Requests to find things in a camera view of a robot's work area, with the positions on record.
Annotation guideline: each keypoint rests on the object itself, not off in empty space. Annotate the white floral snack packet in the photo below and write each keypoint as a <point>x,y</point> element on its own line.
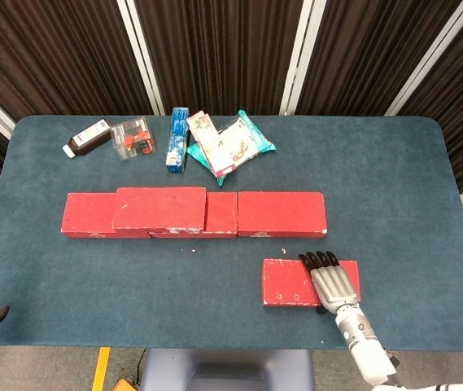
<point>206,138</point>

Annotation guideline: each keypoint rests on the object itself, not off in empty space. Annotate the teal snack packet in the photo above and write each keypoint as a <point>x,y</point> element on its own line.
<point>261,138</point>

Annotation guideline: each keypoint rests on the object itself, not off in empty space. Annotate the blue carton box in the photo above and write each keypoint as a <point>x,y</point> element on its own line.
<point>176,142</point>

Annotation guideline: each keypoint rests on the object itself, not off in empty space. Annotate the clear plastic box red contents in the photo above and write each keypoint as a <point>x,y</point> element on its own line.
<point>133,138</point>

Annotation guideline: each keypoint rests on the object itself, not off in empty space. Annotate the yellow floor tape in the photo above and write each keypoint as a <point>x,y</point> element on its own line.
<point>101,368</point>

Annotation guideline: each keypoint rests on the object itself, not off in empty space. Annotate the red brick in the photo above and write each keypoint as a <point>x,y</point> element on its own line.
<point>158,209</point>
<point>284,281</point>
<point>221,212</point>
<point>282,213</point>
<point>84,212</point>

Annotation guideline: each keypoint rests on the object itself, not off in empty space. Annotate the brown bottle white cap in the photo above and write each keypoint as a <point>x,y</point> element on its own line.
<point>88,140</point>

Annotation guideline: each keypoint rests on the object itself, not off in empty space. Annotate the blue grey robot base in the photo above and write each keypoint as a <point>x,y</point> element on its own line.
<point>227,370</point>

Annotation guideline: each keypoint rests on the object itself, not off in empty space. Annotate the orange object on floor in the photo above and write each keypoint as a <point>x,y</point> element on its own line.
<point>125,385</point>

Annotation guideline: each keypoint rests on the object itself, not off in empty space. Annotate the white packet red swirl print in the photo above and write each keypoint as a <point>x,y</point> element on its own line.
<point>239,142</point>

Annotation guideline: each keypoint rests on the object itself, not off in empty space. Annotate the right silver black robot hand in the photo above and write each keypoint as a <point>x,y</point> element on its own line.
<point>333,285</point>

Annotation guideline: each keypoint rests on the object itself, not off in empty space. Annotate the blue felt table cover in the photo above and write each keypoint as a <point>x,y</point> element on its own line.
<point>194,285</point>

